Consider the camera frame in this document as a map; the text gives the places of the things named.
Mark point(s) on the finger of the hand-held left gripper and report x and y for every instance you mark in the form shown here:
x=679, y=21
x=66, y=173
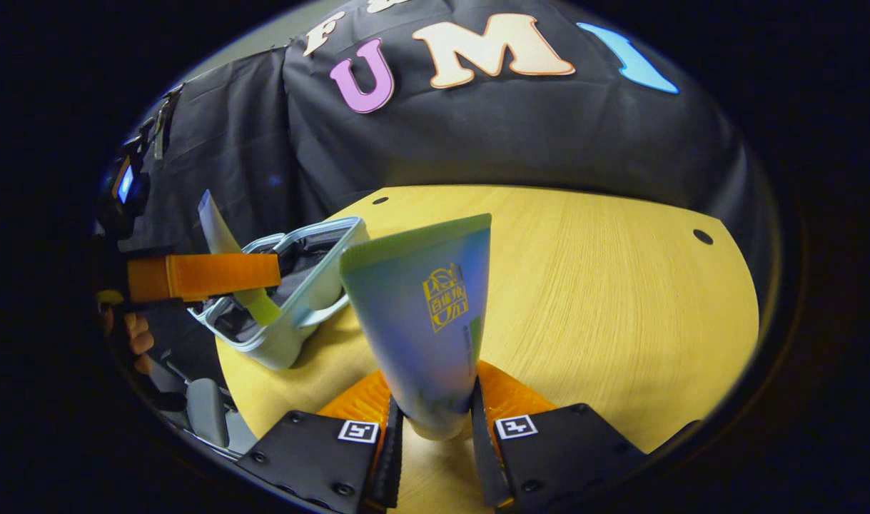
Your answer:
x=213, y=275

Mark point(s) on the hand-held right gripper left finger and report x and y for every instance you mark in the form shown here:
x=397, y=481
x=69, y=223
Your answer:
x=394, y=457

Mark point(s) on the light blue small suitcase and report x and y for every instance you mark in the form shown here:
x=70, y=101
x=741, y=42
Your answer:
x=285, y=343

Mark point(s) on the blue green tube gold print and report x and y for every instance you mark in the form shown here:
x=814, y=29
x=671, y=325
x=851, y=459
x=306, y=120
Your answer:
x=420, y=343

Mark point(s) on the black backdrop cloth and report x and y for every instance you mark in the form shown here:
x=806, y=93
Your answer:
x=513, y=135

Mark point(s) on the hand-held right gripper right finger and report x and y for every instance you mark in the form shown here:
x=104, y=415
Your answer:
x=486, y=457

